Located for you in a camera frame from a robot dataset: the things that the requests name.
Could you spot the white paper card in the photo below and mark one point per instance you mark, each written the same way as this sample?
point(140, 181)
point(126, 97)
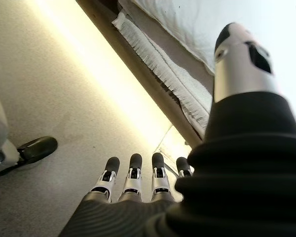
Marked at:
point(172, 145)

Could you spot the white duvet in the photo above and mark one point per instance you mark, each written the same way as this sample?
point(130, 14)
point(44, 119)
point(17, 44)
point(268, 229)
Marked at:
point(187, 19)

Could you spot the silver right robot leg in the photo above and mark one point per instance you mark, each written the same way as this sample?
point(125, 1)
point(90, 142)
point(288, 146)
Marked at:
point(0, 138)

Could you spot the white bed sheet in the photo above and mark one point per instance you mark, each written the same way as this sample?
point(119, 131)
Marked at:
point(165, 74)

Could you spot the dark right robot foot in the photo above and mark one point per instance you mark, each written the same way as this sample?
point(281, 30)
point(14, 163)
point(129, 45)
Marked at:
point(37, 148)

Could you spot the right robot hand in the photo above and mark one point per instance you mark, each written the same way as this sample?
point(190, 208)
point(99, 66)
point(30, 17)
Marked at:
point(212, 185)

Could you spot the brown bed base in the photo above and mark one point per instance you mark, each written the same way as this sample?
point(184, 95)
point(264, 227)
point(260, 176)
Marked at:
point(98, 10)

